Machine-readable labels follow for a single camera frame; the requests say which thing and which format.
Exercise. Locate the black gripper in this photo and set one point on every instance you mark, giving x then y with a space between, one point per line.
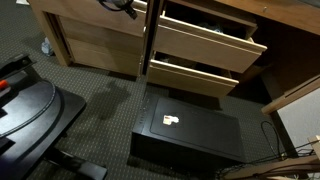
120 3

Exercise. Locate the wide wooden drawer with clothes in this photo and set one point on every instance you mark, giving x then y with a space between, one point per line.
83 16

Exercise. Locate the wooden closed drawer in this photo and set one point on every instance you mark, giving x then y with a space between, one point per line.
100 36
103 60

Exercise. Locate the wooden drawer with blue cloth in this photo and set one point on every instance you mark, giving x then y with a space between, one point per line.
200 50

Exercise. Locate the wooden drawer slightly open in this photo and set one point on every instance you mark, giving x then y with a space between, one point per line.
190 81

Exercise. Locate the light blue cloth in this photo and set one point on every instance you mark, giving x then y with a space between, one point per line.
213 28

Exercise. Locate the grey blue garment pile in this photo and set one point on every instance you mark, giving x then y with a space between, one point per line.
46 47

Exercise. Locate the white sticker on black box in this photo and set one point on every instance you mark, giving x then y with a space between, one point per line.
170 119

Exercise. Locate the black box on floor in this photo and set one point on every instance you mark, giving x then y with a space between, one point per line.
200 133

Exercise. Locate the black perforated robot table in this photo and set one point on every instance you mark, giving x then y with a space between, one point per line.
33 120

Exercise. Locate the orange black clamp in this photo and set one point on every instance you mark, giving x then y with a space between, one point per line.
3 84

